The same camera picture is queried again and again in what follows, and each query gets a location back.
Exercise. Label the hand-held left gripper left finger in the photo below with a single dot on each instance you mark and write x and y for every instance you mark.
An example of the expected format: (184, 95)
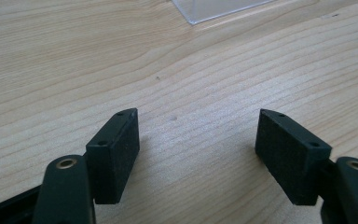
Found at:
(112, 155)

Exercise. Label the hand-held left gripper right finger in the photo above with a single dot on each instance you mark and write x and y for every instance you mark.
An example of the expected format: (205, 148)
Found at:
(292, 155)

